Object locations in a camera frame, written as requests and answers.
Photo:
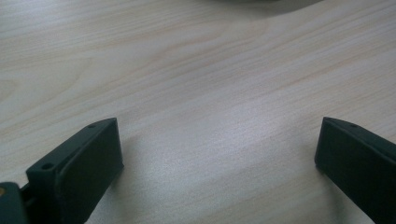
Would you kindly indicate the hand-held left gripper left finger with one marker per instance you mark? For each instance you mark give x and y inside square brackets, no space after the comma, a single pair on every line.
[84,168]

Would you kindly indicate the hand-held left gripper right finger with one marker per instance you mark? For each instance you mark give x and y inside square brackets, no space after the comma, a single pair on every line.
[358,161]

